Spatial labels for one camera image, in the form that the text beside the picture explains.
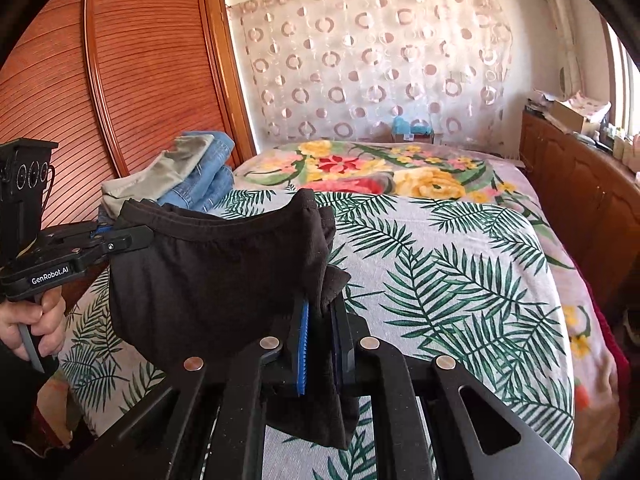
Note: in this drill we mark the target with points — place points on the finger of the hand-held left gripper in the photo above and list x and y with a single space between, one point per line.
120 244
85 229

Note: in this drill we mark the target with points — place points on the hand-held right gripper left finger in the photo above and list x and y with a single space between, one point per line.
301 355

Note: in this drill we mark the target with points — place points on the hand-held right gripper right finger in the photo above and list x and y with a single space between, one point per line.
345 350

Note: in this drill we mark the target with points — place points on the black pants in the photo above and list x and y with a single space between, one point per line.
200 280

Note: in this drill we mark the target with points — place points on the folded khaki pants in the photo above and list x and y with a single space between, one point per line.
155 172

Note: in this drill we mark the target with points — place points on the person's left hand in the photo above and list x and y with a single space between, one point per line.
47 330

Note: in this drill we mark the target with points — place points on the folded blue jeans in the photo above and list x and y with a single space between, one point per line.
210 180

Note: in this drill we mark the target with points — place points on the palm leaf bedsheet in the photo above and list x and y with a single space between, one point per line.
450 310

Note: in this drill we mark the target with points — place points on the wooden wardrobe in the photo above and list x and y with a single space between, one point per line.
100 85

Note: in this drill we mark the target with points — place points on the floral blanket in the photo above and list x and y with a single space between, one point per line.
425 175

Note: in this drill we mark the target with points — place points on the blue packet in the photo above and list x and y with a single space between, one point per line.
411 126

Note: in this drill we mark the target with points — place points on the dark red cloth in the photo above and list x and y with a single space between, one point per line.
612 340

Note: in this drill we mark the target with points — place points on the wooden cabinet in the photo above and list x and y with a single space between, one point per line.
575 190

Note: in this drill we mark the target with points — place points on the circle patterned curtain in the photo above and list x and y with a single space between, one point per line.
375 60

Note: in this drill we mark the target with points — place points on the cardboard box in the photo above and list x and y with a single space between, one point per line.
570 116

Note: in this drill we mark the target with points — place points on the white plastic bottle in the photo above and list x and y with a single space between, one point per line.
621 147
635 152

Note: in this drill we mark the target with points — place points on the floral printed paper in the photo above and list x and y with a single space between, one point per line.
592 102

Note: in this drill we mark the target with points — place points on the window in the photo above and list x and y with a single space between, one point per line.
622 75

